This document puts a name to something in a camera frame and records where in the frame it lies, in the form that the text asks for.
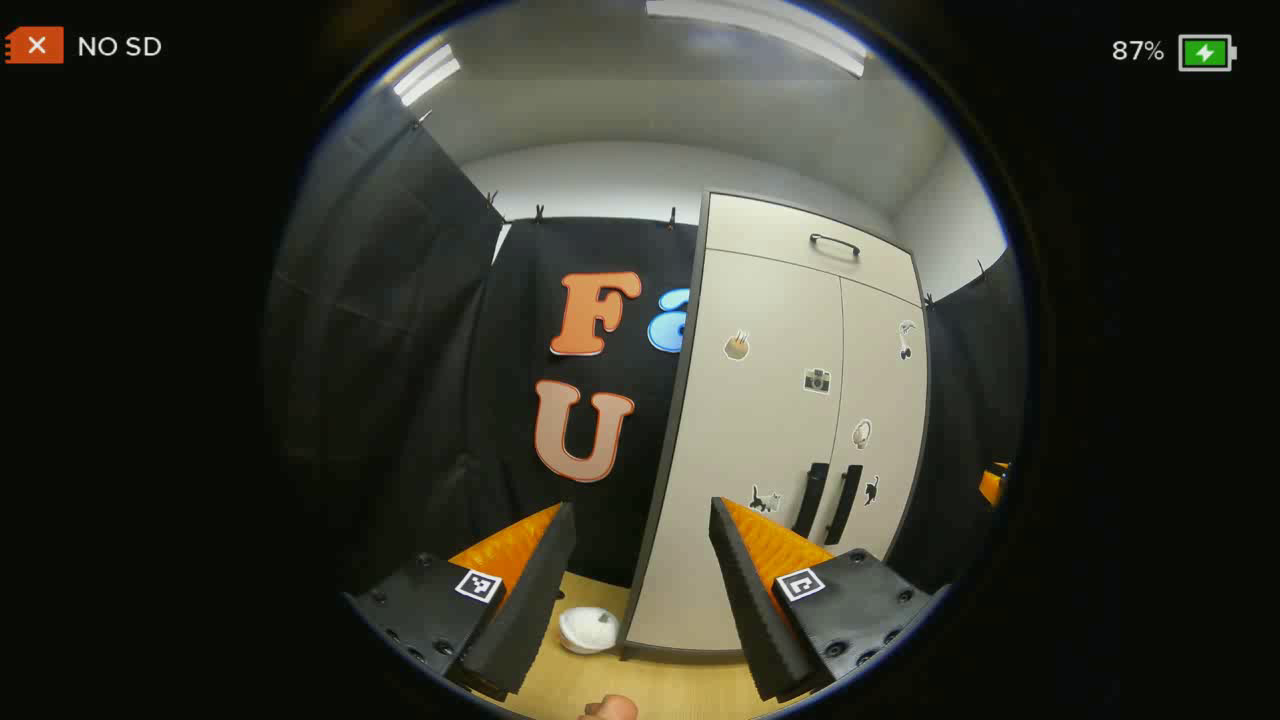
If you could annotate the white double-door shoe cabinet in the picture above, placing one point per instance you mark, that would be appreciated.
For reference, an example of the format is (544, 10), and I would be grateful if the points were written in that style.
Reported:
(690, 400)

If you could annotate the long ceiling light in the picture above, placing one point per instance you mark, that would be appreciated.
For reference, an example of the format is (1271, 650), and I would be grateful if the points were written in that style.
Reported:
(760, 30)

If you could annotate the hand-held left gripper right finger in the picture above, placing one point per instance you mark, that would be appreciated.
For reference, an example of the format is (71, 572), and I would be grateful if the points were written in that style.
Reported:
(752, 600)

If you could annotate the white cabinet drawer front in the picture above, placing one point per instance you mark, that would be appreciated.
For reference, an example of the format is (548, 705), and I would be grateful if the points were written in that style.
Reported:
(770, 235)

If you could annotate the black backdrop cloth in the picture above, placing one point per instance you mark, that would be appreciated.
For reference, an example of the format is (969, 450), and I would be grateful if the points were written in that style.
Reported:
(400, 350)

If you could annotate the small ceiling light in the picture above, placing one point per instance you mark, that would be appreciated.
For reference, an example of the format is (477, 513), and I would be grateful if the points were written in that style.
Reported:
(426, 75)

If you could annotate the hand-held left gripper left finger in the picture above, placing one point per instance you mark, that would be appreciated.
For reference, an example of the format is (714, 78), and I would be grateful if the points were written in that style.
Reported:
(525, 600)

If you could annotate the white cabinet door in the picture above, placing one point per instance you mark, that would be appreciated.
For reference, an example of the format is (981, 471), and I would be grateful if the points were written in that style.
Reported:
(885, 400)
(740, 450)

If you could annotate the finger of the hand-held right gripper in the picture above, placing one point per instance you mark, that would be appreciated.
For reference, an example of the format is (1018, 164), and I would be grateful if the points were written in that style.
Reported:
(993, 485)

